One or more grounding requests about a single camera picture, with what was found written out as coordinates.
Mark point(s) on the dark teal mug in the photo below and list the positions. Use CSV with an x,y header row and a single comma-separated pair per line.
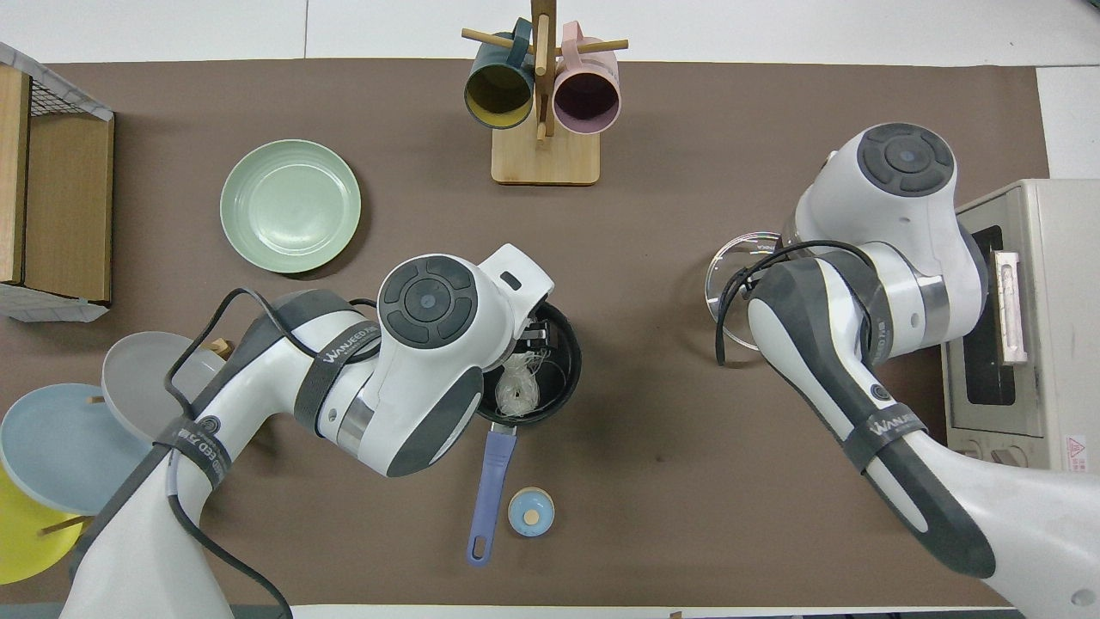
x,y
498,94

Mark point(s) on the beige toaster oven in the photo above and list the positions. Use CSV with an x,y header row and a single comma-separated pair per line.
x,y
1048,258

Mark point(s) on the white vermicelli bundle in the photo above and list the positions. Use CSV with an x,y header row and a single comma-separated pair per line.
x,y
519,391

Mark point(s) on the light blue plate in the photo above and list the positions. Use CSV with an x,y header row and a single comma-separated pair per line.
x,y
60,438

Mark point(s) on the glass lid with purple knob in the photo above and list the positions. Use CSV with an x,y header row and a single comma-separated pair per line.
x,y
730,275

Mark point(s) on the pale green plate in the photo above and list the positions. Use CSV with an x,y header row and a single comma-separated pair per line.
x,y
290,206

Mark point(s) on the brown table mat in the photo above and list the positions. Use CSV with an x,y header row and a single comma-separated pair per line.
x,y
670,413

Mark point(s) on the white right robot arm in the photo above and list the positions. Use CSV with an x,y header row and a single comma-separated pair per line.
x,y
894,198

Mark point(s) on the wooden plate rack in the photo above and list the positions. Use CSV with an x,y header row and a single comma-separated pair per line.
x,y
222,347

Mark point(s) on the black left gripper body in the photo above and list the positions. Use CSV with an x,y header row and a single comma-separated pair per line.
x,y
537,322

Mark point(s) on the grey plate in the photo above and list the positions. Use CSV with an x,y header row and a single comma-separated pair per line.
x,y
137,378

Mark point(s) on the wooden mug tree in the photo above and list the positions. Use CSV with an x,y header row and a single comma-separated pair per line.
x,y
546,163

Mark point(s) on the yellow plate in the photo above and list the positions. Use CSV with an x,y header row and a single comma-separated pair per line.
x,y
21,537

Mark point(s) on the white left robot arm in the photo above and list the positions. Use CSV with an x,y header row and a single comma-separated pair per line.
x,y
404,378

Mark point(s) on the pink mug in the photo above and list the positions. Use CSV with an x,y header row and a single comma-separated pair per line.
x,y
587,99

